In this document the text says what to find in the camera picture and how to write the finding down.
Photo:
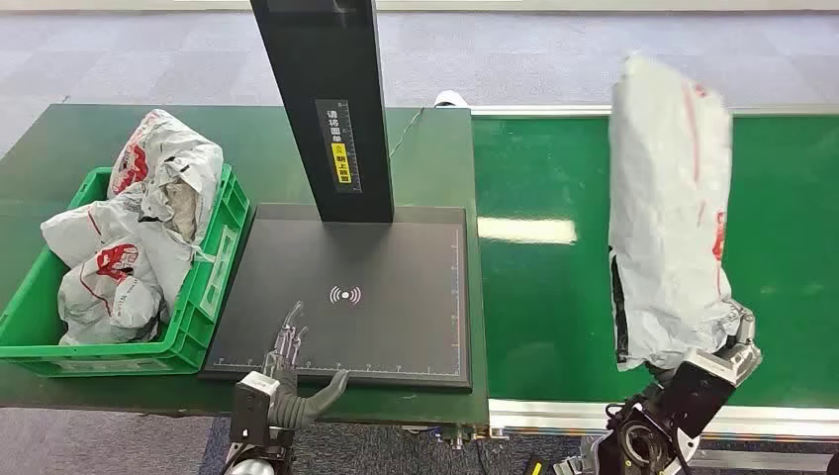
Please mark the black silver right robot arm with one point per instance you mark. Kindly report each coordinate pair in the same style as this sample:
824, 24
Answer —
639, 439

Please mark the metal connectors under table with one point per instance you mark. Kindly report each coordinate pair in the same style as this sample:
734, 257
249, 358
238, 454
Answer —
459, 436

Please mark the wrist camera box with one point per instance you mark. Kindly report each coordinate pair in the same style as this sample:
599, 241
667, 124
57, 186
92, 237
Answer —
698, 396
252, 410

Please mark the black scanner column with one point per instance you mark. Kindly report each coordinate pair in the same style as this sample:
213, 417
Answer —
328, 65

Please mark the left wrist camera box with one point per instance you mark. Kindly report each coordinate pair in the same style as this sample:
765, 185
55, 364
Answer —
252, 410

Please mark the plain white poly mailer package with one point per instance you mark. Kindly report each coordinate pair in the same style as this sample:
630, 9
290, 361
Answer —
92, 226

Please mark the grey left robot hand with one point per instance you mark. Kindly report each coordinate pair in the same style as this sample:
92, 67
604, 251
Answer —
295, 406

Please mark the black scanner base plate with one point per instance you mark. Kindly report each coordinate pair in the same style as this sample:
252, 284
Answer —
393, 328

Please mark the white package with red logo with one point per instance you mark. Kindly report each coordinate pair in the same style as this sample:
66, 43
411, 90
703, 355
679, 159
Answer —
108, 295

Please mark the green conveyor belt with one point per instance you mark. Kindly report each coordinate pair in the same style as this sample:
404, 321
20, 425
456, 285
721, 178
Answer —
550, 314

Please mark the black yellow column label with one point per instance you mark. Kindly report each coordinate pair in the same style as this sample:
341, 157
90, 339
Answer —
341, 147

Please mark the small yellow black object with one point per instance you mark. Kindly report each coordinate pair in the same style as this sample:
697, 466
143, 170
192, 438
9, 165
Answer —
535, 467

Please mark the green plastic crate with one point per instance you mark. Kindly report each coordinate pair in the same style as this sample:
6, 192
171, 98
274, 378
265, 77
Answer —
190, 328

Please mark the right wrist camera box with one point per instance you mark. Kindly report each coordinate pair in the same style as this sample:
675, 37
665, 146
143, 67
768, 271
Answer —
698, 396

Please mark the aluminium conveyor frame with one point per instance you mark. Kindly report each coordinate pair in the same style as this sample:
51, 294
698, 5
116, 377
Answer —
557, 416

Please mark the white round object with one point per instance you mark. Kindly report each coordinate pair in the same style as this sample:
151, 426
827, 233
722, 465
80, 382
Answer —
451, 99

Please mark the white red-print poly mailer package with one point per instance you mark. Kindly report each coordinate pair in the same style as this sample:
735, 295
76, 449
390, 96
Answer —
668, 216

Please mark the torn white poly mailer package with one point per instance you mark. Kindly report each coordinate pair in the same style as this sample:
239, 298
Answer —
174, 160

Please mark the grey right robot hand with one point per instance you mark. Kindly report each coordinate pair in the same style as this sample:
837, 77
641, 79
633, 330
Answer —
744, 331

